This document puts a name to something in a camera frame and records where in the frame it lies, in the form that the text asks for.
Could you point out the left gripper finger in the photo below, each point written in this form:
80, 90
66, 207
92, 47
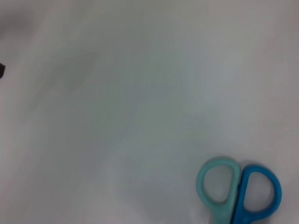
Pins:
2, 70

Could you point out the blue scissors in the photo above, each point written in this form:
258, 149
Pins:
236, 200

